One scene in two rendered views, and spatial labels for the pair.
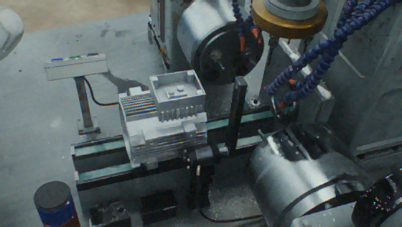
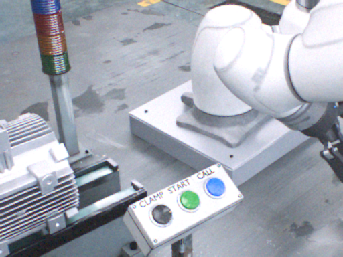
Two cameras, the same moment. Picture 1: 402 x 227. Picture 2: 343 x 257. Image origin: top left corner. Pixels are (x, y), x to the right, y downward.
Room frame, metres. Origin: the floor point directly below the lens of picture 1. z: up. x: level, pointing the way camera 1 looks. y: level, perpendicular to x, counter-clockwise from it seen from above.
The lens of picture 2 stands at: (1.58, 0.24, 1.61)
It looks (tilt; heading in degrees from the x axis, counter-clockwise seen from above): 37 degrees down; 166
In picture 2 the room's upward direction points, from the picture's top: 1 degrees counter-clockwise
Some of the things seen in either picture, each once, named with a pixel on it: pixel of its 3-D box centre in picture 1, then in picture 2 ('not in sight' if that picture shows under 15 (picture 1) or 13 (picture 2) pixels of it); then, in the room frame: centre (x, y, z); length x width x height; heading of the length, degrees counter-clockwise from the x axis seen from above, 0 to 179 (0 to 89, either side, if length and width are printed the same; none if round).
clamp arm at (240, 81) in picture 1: (234, 121); not in sight; (0.69, -0.07, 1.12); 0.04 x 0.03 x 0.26; 113
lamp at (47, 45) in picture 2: not in sight; (51, 39); (0.38, 0.25, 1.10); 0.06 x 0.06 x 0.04
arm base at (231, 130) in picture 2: not in sight; (218, 106); (0.42, 0.61, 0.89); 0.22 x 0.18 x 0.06; 37
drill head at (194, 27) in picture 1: (214, 31); not in sight; (1.20, 0.00, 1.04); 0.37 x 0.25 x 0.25; 23
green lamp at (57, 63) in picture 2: not in sight; (54, 59); (0.38, 0.25, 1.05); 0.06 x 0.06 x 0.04
